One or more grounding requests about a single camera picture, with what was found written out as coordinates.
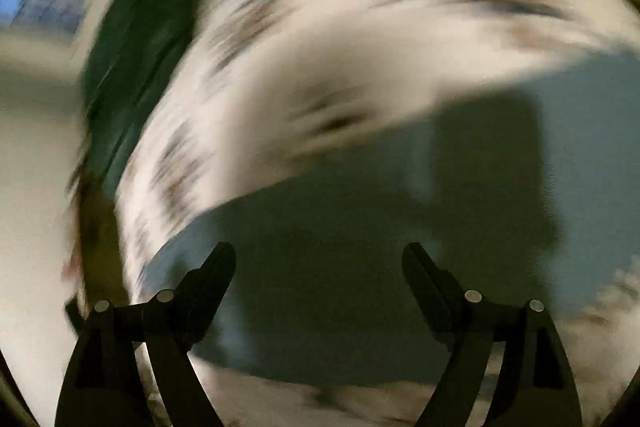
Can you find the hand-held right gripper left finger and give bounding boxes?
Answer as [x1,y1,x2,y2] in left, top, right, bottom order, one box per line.
[55,242,237,427]

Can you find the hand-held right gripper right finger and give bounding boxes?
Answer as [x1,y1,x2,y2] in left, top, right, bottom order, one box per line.
[401,242,583,427]

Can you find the grey-blue pants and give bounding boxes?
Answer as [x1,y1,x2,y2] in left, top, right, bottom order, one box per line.
[135,49,640,388]

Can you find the dark green folded blanket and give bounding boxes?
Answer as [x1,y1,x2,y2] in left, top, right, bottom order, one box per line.
[77,0,208,190]

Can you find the floral bed blanket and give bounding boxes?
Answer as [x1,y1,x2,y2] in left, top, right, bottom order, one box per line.
[117,0,640,427]

